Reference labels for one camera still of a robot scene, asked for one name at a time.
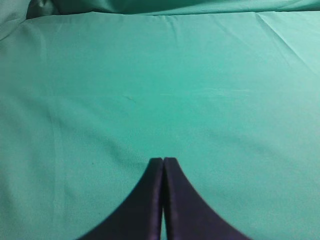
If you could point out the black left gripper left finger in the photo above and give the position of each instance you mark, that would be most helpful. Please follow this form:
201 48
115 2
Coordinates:
139 216

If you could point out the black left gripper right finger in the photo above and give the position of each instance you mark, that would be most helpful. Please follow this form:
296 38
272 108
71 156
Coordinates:
187 215

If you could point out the green cloth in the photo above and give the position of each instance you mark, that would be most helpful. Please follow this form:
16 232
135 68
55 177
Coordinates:
90 90

